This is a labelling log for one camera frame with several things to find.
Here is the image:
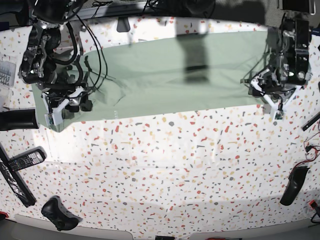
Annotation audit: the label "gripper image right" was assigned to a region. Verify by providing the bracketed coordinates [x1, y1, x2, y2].
[249, 76, 303, 112]

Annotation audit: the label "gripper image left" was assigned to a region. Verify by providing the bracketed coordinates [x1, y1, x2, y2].
[41, 84, 93, 117]

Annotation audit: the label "green T-shirt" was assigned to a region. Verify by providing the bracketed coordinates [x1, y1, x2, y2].
[31, 29, 272, 133]

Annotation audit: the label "robot arm image left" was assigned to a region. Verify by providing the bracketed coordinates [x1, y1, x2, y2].
[19, 0, 106, 119]

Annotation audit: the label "small black stick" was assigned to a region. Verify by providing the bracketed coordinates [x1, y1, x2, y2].
[301, 115, 320, 132]

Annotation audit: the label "black TV remote control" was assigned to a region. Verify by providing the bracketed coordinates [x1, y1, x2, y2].
[8, 146, 47, 172]

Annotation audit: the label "grey monitor stand base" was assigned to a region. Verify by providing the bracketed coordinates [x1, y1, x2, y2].
[116, 17, 131, 33]

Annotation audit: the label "clear plastic parts bag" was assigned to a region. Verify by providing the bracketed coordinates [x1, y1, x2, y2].
[0, 54, 17, 111]

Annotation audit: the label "long black bar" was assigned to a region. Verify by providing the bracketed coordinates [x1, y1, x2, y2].
[0, 145, 36, 208]

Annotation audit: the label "black game controller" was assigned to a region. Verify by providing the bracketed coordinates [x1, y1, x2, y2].
[41, 197, 80, 232]

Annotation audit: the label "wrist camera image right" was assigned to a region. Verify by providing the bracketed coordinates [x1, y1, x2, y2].
[270, 108, 285, 121]

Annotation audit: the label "red and black wires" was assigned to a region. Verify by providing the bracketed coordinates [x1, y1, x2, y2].
[291, 119, 320, 176]

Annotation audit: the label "black curved handle right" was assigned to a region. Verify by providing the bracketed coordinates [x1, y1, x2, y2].
[280, 166, 309, 206]

